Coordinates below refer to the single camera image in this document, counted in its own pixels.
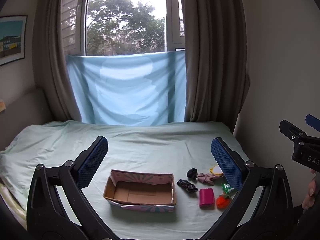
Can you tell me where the orange plush carrot toy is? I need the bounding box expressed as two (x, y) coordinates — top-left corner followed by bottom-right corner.
(216, 194), (232, 210)

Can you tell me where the green snack packet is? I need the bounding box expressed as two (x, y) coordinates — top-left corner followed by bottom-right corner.
(221, 183), (237, 194)

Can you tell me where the magenta leather pouch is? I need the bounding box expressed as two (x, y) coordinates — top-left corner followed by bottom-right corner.
(199, 188), (215, 207)

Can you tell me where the round yellow-rimmed white mesh pouch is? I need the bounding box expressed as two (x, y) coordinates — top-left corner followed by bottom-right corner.
(209, 165), (223, 176)

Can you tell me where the black sock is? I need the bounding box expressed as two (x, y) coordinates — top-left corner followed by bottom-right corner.
(187, 168), (198, 180)

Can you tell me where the black patterned scrunchie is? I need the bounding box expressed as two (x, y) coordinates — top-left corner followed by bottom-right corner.
(177, 179), (198, 193)

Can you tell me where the cardboard box with pink lining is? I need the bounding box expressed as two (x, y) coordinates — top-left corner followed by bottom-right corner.
(103, 170), (177, 213)

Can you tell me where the person's right hand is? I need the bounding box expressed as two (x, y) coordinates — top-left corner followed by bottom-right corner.
(302, 178), (316, 209)

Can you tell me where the dusty pink scrunchie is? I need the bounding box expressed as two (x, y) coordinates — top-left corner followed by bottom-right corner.
(197, 173), (223, 186)

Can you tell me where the right brown curtain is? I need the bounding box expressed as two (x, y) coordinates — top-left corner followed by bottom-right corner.
(182, 0), (250, 129)

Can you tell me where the brown curtain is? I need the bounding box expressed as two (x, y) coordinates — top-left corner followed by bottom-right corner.
(182, 0), (250, 129)
(32, 0), (81, 121)

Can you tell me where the pale green bed sheet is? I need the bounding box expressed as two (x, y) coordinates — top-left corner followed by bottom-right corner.
(1, 121), (247, 239)

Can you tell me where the left brown curtain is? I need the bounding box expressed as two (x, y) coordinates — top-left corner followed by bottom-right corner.
(32, 0), (81, 121)

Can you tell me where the light blue hanging cloth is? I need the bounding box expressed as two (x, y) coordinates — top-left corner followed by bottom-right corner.
(66, 50), (186, 126)

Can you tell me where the framed wall picture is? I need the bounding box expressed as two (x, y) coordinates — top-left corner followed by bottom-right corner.
(0, 15), (28, 66)

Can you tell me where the window with white frame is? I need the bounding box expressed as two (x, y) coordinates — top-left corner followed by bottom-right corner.
(61, 0), (185, 56)

